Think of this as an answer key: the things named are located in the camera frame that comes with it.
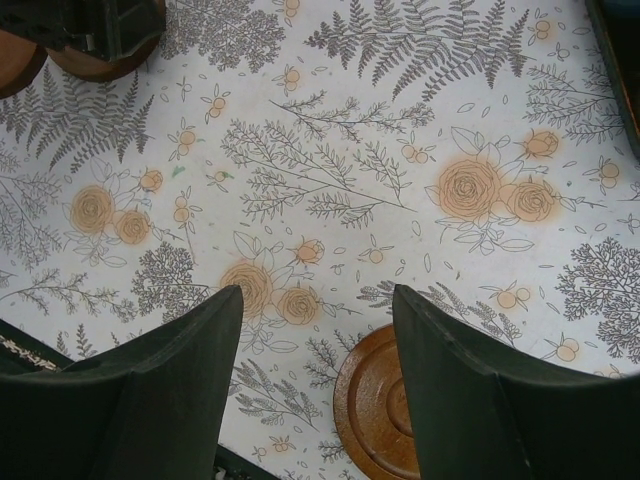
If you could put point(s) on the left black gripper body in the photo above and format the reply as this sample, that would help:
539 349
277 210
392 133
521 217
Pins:
108 30

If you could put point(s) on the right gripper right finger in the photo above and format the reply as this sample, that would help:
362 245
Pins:
480 409

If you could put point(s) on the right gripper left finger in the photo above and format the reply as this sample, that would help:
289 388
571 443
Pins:
150 408

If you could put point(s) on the wooden coaster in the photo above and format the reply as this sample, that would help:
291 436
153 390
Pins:
370 409
21 61
88 68

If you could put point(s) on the floral table mat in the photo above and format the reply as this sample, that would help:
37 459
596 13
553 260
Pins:
318 153

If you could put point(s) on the black tray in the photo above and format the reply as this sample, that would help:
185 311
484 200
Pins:
616 28

